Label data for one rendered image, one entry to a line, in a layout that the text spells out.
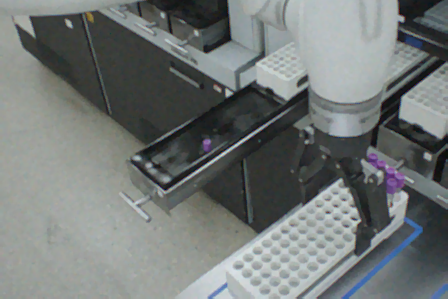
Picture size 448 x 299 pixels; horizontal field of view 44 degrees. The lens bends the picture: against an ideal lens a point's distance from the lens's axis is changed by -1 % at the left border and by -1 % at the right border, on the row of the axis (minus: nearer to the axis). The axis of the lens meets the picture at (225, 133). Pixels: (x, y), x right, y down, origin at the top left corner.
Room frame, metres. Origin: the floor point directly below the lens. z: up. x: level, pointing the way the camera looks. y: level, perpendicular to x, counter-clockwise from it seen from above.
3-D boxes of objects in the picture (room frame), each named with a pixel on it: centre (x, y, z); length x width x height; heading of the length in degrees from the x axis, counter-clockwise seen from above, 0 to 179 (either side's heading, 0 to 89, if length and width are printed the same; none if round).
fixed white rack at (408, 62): (1.03, -0.41, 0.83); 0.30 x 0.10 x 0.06; 128
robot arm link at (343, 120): (0.54, -0.15, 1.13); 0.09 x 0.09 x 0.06
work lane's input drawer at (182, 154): (0.97, -0.09, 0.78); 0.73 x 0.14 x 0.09; 128
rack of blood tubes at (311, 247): (0.52, -0.13, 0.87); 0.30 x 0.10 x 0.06; 126
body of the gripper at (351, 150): (0.54, -0.15, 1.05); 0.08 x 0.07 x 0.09; 35
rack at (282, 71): (1.08, -0.23, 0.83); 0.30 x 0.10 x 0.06; 128
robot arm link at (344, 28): (0.56, -0.15, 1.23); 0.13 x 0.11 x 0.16; 12
